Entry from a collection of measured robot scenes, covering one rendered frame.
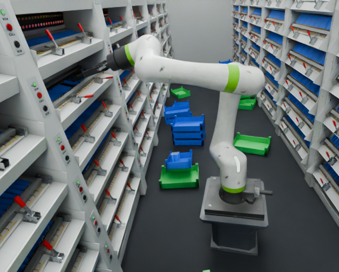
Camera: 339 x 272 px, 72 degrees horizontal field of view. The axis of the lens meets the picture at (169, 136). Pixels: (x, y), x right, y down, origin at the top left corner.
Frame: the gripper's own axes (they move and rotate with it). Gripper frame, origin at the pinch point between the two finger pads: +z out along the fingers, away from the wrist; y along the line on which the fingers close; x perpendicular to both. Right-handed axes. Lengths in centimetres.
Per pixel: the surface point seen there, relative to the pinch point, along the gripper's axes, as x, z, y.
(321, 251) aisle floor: 121, -86, 20
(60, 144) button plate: 14.5, -3.3, 39.0
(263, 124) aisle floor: 123, -92, -123
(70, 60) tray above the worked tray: -7.5, -6.8, 12.4
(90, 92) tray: 8.0, -2.7, 3.4
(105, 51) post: -4.2, -6.0, -26.4
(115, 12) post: -24, 1, -96
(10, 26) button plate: -21.3, -11.4, 38.6
